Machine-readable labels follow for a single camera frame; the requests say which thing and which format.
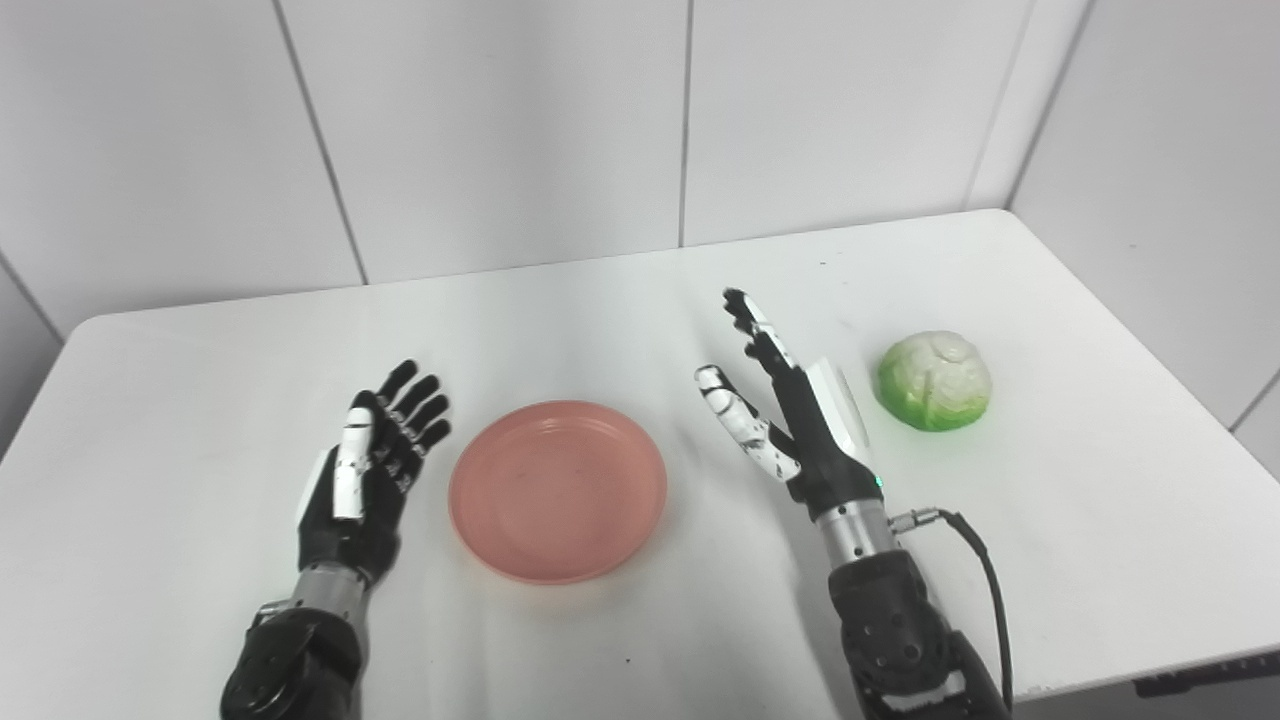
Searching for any green white cabbage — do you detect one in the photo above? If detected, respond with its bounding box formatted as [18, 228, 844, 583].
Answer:
[877, 331, 993, 433]

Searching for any black table frame bracket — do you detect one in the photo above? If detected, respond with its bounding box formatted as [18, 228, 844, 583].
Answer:
[1134, 654, 1280, 699]

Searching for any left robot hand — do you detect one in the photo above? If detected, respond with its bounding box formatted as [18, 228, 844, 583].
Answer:
[295, 360, 452, 586]

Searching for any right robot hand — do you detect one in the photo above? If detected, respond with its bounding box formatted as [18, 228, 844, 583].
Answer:
[695, 289, 883, 521]

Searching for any pink plate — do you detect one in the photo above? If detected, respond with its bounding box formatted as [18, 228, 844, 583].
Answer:
[448, 401, 669, 586]

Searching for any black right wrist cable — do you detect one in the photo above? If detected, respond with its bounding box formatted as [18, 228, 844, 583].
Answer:
[889, 508, 1015, 709]

